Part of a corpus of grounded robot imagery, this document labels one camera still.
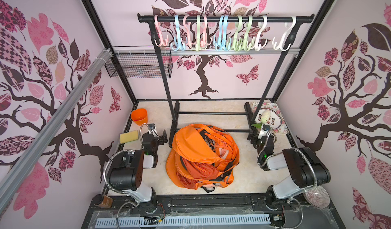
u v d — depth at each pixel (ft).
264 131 2.58
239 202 2.48
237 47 2.01
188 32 2.79
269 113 3.50
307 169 1.45
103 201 2.20
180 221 2.29
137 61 3.11
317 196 2.45
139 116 3.56
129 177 1.47
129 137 3.21
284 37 1.97
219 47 2.01
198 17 1.78
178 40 2.00
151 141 2.30
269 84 2.56
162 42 2.02
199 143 2.58
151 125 2.65
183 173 2.41
